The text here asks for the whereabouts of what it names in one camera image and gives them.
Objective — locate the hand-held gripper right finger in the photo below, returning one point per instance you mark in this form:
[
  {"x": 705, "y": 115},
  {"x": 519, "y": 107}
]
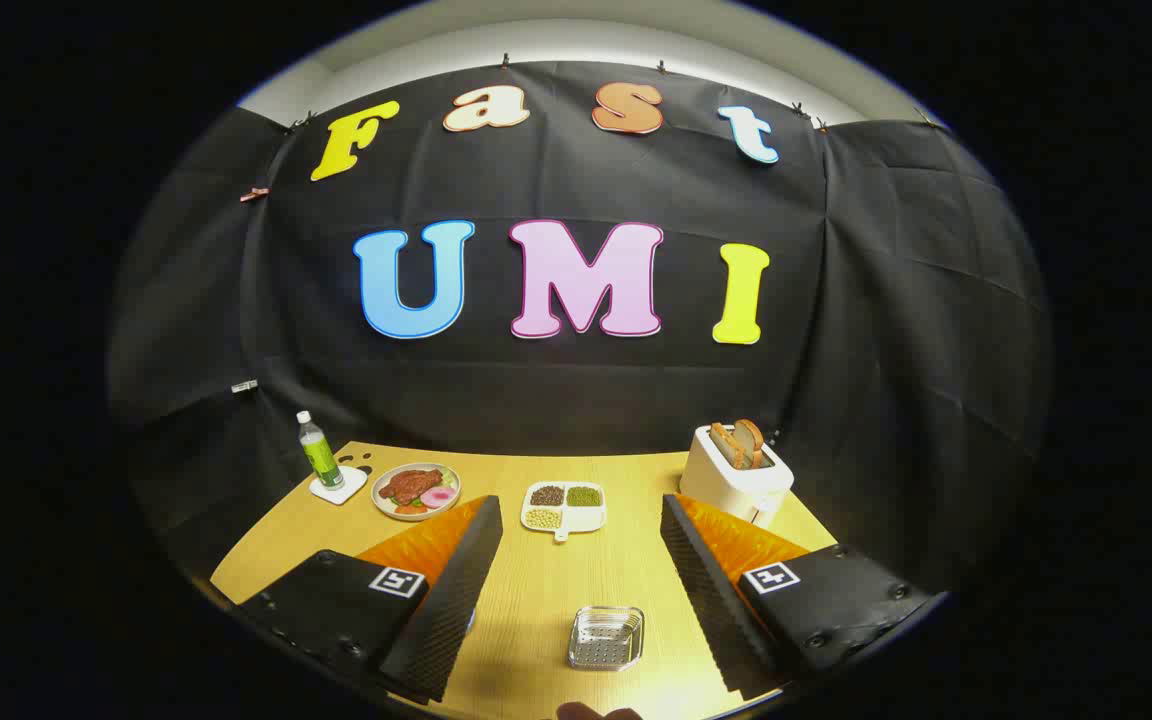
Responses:
[{"x": 711, "y": 600}]

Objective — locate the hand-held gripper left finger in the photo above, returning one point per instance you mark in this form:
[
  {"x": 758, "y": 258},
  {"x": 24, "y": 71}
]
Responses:
[{"x": 451, "y": 600}]

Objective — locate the white toaster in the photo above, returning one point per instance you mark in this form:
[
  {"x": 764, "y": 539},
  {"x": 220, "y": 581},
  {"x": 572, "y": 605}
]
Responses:
[{"x": 726, "y": 485}]

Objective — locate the plate of meat and vegetables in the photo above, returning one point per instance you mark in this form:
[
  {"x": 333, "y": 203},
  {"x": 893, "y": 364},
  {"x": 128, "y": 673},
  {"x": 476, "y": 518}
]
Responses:
[{"x": 414, "y": 490}]

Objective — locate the white divided tray of beans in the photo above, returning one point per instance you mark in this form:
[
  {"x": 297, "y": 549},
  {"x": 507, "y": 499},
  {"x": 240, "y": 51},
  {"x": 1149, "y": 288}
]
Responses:
[{"x": 564, "y": 505}]

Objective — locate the white square coaster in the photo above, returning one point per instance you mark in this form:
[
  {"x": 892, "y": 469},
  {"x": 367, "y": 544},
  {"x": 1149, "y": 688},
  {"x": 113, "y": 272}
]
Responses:
[{"x": 353, "y": 487}]

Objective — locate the bread slice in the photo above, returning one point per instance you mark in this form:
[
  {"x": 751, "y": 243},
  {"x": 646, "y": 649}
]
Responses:
[
  {"x": 724, "y": 445},
  {"x": 750, "y": 440}
]

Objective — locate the green label plastic bottle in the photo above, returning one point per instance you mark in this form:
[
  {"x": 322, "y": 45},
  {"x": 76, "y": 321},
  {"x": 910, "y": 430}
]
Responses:
[{"x": 319, "y": 455}]

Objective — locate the silver clip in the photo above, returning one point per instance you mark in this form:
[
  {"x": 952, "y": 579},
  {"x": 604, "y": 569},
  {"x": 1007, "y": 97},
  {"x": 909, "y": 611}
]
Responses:
[{"x": 244, "y": 385}]

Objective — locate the orange clip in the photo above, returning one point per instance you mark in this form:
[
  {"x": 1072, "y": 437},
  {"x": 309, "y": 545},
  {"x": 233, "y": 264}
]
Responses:
[{"x": 254, "y": 194}]

